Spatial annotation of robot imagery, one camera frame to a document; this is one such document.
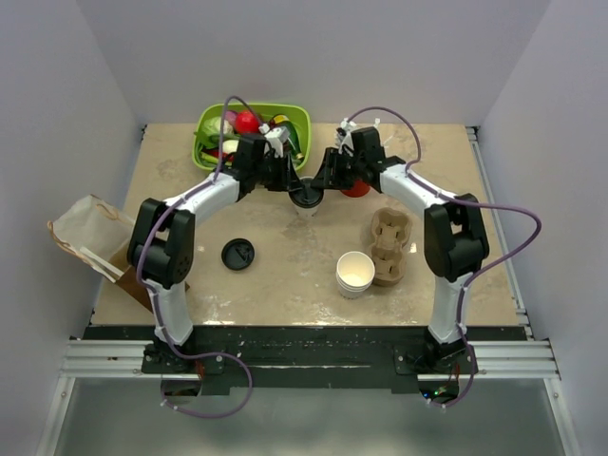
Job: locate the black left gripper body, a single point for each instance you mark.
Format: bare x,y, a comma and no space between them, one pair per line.
259,170

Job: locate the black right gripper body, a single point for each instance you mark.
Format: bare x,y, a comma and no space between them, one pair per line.
350,169

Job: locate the black coffee cup lid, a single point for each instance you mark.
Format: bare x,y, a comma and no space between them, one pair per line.
306,196
238,254

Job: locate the white paper coffee cup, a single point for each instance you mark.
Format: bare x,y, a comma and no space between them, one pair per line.
306,212

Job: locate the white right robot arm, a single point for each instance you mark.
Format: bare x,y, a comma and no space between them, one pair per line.
454,239

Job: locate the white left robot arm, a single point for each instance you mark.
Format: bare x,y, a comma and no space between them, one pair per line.
161,248

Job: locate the brown paper takeout bag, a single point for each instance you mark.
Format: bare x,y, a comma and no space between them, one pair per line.
98,234

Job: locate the red straw holder cup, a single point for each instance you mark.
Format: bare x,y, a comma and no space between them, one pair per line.
358,190

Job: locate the white toy radish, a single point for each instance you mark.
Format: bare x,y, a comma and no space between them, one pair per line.
229,147

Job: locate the green toy cucumber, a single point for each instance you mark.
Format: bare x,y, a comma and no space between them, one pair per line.
293,138

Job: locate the red toy apple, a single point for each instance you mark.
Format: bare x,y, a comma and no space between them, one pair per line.
246,122

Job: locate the purple toy onion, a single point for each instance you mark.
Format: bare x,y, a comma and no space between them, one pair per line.
230,117

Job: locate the green toy cabbage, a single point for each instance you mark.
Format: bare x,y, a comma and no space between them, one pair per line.
217,125

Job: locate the green plastic produce bin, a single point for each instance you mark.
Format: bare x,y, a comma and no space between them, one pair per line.
205,149

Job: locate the brown pulp cup carrier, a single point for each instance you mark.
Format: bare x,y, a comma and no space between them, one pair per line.
390,232

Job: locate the stack of white paper cups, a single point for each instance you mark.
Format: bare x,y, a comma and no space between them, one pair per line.
354,273

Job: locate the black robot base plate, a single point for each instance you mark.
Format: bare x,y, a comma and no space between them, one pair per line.
267,357

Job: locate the aluminium frame rail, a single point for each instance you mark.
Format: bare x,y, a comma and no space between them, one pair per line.
552,386

